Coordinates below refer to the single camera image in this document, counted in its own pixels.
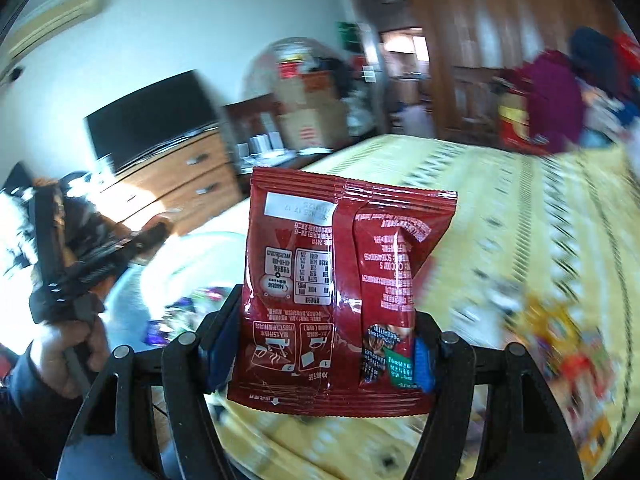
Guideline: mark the dark low wooden table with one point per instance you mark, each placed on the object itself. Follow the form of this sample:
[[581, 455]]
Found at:
[[285, 160]]

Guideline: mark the yellow printed bed sheet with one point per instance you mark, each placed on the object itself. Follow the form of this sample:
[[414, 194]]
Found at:
[[500, 200]]

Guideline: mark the white air conditioner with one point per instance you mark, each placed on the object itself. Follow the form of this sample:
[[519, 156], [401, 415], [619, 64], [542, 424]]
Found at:
[[45, 22]]

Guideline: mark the red gift box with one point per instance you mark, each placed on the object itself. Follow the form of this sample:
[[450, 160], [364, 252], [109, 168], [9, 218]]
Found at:
[[517, 125]]

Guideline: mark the heap of mixed clothes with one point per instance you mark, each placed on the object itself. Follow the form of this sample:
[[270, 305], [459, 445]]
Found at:
[[610, 115]]

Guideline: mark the pile of mixed snack packets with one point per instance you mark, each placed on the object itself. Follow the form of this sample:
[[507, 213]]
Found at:
[[560, 340]]

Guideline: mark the clear plastic bowl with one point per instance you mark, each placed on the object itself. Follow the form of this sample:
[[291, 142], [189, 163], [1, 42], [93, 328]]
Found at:
[[150, 270]]

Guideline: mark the green hanging bag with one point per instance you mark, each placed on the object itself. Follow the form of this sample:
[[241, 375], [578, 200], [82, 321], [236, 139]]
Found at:
[[350, 35]]

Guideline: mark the dark wooden chair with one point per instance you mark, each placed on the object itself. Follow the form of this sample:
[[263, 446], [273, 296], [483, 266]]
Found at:
[[245, 125]]

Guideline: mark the large cardboard box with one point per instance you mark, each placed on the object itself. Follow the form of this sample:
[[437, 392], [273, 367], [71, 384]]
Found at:
[[315, 130]]

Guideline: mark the cardboard box with red print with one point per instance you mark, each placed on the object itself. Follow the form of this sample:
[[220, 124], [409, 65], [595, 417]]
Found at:
[[307, 90]]

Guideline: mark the red plastic bag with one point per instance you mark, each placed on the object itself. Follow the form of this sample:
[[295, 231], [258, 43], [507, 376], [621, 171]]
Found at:
[[287, 67]]

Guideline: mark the maroon garment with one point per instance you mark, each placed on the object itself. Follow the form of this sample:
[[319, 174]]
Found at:
[[552, 100]]

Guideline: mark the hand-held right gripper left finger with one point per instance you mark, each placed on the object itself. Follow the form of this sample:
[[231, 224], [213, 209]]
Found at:
[[222, 355]]

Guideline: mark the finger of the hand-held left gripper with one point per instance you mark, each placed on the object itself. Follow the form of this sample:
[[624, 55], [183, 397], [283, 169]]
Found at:
[[125, 252]]

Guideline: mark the black flat television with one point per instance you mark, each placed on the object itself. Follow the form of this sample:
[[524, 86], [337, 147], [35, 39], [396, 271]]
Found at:
[[150, 120]]

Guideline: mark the wooden chest of drawers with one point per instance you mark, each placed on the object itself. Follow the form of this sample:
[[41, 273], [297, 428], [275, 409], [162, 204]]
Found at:
[[170, 185]]

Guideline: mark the red instant coffee packet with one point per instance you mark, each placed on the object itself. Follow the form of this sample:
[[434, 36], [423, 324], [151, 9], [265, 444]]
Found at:
[[310, 270]]

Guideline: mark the small heap of snack packets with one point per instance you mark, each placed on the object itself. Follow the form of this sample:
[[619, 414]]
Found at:
[[185, 315]]

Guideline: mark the dark navy garment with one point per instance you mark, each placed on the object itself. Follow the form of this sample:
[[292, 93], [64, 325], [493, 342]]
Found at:
[[595, 60]]

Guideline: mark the person's left hand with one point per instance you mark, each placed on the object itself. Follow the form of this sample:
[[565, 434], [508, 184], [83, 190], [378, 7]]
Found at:
[[50, 355]]

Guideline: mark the person's left forearm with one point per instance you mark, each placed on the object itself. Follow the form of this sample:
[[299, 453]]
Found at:
[[25, 425]]

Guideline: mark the brown wooden wardrobe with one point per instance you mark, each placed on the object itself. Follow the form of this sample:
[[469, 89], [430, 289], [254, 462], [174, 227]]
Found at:
[[475, 35]]

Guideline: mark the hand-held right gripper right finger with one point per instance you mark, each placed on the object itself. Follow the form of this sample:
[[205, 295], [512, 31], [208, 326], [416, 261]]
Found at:
[[425, 365]]

